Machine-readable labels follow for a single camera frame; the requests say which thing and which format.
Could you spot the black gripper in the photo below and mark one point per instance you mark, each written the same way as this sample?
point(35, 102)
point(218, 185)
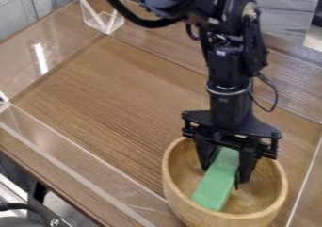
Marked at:
point(254, 139)

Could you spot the green rectangular block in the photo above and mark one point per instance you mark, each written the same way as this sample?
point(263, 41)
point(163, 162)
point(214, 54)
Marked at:
point(213, 190)

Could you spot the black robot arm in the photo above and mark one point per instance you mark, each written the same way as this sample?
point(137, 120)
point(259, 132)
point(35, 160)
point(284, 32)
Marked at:
point(235, 55)

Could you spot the brown wooden bowl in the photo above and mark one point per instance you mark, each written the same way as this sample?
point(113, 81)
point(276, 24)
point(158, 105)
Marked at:
point(251, 206)

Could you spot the clear acrylic front wall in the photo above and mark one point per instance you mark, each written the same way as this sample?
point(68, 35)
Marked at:
point(94, 146)

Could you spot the clear acrylic corner bracket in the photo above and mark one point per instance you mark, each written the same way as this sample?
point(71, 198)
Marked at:
point(105, 22)

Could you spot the black metal table leg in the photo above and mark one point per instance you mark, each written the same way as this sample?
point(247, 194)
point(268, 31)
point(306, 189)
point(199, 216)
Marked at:
point(40, 213)

